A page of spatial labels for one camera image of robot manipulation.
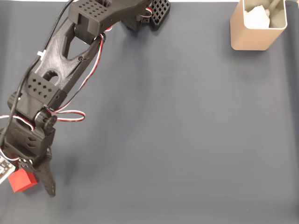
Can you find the red cube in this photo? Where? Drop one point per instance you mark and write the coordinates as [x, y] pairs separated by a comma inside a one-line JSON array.
[[21, 182]]

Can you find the beige box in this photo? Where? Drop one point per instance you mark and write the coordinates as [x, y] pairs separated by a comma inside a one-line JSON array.
[[247, 39]]

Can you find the white zip tie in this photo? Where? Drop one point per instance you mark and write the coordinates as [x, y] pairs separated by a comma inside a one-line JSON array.
[[41, 54]]

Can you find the white crumpled cloth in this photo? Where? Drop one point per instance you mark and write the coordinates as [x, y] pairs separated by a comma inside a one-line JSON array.
[[257, 17]]

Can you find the white camera circuit board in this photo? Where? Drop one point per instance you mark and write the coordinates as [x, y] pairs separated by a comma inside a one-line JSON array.
[[4, 169]]

